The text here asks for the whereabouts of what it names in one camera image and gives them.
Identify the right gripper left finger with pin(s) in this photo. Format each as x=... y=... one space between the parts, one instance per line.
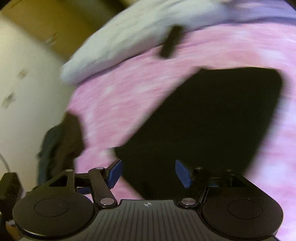
x=102 y=180

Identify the black smartphone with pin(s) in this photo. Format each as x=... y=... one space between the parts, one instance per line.
x=173 y=37

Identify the black zip jacket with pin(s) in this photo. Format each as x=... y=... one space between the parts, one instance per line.
x=216 y=119

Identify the striped white duvet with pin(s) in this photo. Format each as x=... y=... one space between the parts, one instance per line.
x=138 y=28

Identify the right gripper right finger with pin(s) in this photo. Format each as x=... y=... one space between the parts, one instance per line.
x=194 y=181

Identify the lilac pillow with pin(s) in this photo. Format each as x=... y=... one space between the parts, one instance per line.
x=260 y=12

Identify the wooden door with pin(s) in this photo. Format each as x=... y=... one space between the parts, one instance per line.
x=62 y=25

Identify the pink rose bed sheet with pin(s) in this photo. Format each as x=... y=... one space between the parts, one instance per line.
x=113 y=104

